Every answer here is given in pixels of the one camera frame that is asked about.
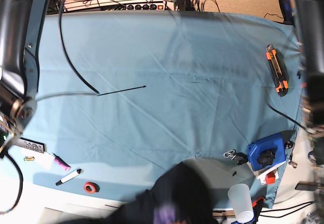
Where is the small red cube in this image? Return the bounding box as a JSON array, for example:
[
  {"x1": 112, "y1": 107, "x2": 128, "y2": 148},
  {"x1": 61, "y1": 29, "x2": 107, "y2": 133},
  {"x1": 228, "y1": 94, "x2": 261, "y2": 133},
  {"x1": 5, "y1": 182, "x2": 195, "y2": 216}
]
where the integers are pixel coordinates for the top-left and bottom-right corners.
[{"x1": 265, "y1": 172, "x2": 276, "y2": 185}]

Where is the blue black clamp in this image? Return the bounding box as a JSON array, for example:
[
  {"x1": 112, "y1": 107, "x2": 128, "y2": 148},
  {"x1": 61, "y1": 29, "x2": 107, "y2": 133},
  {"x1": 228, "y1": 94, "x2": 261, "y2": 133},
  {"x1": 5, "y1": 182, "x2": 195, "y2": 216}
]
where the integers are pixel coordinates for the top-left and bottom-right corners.
[{"x1": 278, "y1": 0, "x2": 294, "y2": 25}]

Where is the thin black zip tie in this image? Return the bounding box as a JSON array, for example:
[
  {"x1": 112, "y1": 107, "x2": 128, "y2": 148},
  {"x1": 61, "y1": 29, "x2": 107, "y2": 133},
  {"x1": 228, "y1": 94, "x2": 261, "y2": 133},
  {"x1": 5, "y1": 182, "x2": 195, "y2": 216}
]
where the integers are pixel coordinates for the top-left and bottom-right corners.
[{"x1": 97, "y1": 85, "x2": 146, "y2": 97}]

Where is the blue table cloth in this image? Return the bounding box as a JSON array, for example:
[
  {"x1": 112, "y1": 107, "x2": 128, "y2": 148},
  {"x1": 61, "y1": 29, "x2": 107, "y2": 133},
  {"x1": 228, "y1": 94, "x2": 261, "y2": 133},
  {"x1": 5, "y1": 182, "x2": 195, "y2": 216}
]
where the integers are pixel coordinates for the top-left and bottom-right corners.
[{"x1": 24, "y1": 11, "x2": 302, "y2": 207}]

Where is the white paper note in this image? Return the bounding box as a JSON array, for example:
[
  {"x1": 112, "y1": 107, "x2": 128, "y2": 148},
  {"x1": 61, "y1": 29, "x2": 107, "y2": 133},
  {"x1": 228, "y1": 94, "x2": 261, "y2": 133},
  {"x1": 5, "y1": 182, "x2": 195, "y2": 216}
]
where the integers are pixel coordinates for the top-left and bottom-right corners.
[{"x1": 22, "y1": 149, "x2": 54, "y2": 170}]

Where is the pink glue tube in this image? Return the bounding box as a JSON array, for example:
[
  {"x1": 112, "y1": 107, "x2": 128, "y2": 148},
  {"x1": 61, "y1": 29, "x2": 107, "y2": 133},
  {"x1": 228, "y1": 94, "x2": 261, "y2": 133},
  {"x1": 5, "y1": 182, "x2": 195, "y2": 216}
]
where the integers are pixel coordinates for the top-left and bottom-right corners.
[{"x1": 53, "y1": 153, "x2": 70, "y2": 171}]

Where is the black white marker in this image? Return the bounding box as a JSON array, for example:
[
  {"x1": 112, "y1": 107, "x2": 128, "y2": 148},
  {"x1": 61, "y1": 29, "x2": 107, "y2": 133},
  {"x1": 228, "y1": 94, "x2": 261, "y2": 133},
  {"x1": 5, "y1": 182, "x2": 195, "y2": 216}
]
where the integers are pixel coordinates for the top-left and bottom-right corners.
[{"x1": 55, "y1": 168, "x2": 82, "y2": 186}]

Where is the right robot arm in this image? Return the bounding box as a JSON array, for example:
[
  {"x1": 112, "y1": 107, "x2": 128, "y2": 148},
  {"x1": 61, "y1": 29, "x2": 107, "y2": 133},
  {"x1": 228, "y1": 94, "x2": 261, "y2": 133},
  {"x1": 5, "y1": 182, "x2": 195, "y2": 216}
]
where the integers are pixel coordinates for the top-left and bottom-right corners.
[{"x1": 1, "y1": 0, "x2": 50, "y2": 156}]

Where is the translucent plastic cup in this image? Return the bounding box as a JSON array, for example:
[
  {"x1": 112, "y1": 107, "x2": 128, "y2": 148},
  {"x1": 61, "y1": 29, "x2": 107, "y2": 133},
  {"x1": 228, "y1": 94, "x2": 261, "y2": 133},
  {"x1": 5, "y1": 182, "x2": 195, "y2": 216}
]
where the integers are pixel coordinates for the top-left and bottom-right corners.
[{"x1": 227, "y1": 184, "x2": 254, "y2": 223}]

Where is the black remote control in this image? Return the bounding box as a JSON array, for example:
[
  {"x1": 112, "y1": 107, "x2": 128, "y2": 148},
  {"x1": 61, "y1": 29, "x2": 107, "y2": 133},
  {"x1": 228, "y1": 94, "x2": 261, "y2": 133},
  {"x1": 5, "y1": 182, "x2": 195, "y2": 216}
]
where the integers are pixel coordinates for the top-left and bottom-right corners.
[{"x1": 16, "y1": 138, "x2": 46, "y2": 153}]

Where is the black t-shirt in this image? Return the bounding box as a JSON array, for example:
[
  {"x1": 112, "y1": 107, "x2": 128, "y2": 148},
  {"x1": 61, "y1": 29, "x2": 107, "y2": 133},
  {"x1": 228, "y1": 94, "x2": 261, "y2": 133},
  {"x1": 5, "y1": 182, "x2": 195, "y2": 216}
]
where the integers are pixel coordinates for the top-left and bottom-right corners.
[{"x1": 67, "y1": 162, "x2": 217, "y2": 223}]

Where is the gold battery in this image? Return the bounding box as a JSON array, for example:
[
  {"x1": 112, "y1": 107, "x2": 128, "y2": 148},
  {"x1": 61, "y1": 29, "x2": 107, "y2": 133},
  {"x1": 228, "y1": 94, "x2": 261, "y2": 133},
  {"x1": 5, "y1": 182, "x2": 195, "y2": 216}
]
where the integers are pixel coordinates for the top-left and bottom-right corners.
[{"x1": 24, "y1": 157, "x2": 35, "y2": 161}]

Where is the red tape roll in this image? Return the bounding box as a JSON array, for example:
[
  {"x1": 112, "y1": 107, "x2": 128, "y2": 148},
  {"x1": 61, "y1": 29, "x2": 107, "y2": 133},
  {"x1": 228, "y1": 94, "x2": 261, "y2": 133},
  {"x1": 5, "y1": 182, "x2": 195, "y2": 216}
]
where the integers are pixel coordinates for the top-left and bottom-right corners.
[{"x1": 84, "y1": 182, "x2": 100, "y2": 194}]

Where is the blue plastic box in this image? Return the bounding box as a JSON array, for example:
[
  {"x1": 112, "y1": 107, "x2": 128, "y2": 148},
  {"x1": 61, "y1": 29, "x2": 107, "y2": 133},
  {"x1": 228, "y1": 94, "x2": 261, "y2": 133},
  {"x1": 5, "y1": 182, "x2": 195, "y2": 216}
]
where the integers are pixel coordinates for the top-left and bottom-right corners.
[{"x1": 247, "y1": 133, "x2": 286, "y2": 171}]

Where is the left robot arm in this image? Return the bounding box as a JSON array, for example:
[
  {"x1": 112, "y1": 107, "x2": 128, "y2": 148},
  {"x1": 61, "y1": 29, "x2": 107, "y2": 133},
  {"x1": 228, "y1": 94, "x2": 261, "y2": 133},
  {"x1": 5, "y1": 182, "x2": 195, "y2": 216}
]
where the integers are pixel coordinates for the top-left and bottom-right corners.
[{"x1": 295, "y1": 0, "x2": 323, "y2": 140}]

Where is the black knob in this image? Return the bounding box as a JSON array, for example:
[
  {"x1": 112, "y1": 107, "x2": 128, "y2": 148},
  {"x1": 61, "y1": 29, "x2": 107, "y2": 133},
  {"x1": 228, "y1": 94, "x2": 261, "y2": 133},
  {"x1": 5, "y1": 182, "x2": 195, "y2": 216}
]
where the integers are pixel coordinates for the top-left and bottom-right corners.
[{"x1": 257, "y1": 150, "x2": 275, "y2": 168}]

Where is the silver metal carabiner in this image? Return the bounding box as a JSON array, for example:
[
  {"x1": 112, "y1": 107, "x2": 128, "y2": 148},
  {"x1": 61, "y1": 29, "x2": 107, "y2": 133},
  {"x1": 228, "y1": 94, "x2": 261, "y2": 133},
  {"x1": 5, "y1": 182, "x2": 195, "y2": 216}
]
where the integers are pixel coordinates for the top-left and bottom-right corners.
[{"x1": 223, "y1": 149, "x2": 236, "y2": 160}]

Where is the orange black utility knife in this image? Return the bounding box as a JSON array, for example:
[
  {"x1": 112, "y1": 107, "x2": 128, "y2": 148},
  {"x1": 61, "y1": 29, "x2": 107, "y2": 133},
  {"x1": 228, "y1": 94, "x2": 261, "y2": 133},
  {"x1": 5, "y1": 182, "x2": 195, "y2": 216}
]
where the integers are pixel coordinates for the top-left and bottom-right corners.
[{"x1": 266, "y1": 44, "x2": 289, "y2": 97}]

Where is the white power strip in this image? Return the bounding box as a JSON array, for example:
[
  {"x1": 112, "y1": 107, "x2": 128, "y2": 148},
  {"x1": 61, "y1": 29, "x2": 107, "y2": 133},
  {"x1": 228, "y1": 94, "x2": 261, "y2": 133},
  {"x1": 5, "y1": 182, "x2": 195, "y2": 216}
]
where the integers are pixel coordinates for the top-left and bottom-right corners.
[{"x1": 63, "y1": 0, "x2": 174, "y2": 12}]

